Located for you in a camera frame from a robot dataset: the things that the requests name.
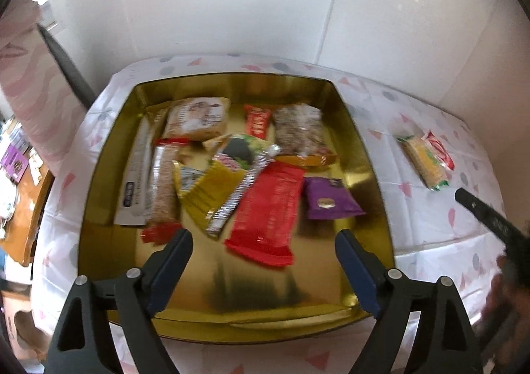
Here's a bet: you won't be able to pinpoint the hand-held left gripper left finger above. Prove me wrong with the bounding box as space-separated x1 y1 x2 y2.
45 228 194 374

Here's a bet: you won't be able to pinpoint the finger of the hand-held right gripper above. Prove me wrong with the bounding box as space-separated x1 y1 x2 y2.
454 187 524 244

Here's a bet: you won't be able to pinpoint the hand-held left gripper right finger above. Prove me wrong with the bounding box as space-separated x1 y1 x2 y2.
335 229 485 374

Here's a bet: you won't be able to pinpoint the purple snack packet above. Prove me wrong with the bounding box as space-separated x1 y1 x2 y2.
304 177 367 220

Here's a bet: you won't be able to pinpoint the gold tin box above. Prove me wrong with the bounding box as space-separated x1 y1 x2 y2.
76 72 396 345

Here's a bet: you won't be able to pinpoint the sesame bar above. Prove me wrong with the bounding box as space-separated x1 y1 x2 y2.
141 138 191 248

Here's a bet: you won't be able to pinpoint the long white sachet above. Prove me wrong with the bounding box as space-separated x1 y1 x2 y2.
114 121 156 227

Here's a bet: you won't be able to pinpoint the small yellow snack packet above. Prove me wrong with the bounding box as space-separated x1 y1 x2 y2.
173 160 208 196

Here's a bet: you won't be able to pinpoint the long red snack bar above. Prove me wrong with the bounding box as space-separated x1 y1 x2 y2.
224 162 307 267

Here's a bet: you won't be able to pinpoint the large yellow triangular snack packet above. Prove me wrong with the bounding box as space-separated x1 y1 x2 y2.
178 133 282 239

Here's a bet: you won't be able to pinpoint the nut bar with orange ends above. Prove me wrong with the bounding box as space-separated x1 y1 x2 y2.
271 104 338 167

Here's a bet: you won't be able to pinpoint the beige cracker packet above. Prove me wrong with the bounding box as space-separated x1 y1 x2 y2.
161 97 230 140

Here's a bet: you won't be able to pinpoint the red gold-print candy packet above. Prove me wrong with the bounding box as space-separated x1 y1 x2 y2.
243 104 274 138

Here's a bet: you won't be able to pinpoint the red and white wafer wrapper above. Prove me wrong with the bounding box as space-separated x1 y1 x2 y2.
422 130 456 171

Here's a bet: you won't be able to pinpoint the yellow cracker packet green ends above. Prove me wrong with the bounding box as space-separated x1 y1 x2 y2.
397 134 450 191

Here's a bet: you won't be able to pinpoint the cardboard box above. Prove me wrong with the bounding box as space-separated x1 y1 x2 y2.
0 289 46 354

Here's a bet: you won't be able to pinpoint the wooden side table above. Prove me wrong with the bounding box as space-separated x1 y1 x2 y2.
0 167 54 267

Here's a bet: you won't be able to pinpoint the purple box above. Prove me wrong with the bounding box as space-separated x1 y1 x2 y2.
0 146 29 182

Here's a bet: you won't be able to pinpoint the black pole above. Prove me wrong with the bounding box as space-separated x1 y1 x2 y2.
37 24 98 109

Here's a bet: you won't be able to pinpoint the pink striped cloth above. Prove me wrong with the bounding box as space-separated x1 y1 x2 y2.
0 22 89 176

